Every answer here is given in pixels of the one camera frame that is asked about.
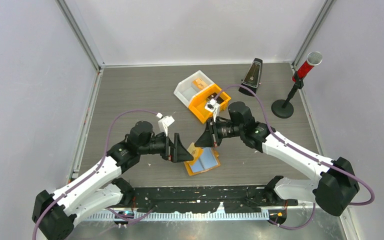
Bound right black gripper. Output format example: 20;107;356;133
195;116;244;148

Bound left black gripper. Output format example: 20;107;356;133
138;130;193;163

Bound orange card holder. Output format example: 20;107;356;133
184;142;221;176

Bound blue credit card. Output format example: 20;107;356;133
189;147;221;176

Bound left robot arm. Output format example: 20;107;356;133
32;121;194;240

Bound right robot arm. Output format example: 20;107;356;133
194;101;360;217

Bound black cards in yellow bin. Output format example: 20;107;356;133
205;92;226;108

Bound yellow plastic bin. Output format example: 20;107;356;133
188;83;222;124

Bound white plastic bin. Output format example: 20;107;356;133
173;70;214;108

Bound orange box in white bin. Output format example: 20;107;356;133
192;78;208;92

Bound black metronome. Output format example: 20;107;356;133
240;58;263;94

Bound black microphone stand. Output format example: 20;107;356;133
271;71;304;119

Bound red microphone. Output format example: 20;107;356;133
292;51;323;83

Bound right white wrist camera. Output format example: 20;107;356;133
204;98;220;122

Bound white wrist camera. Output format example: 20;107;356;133
156;112;175;137
204;98;220;122

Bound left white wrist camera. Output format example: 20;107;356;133
156;112;175;137

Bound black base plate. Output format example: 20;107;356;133
112;185;298;214

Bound white toothed rail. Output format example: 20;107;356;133
85;209;270;222

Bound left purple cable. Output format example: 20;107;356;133
32;109;161;240

